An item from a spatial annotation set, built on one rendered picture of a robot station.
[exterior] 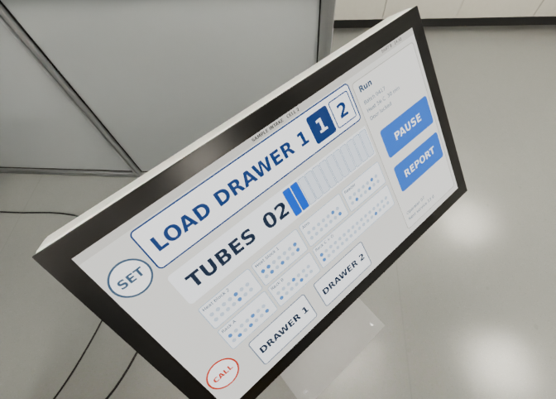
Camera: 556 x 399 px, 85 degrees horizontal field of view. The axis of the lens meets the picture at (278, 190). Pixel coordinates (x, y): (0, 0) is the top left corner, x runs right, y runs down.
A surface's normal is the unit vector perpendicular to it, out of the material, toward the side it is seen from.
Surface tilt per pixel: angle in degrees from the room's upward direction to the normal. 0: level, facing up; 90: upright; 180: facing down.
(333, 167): 50
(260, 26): 90
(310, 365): 3
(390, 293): 0
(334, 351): 3
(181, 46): 90
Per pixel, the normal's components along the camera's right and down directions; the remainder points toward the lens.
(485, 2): -0.07, 0.87
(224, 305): 0.45, 0.18
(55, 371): -0.07, -0.49
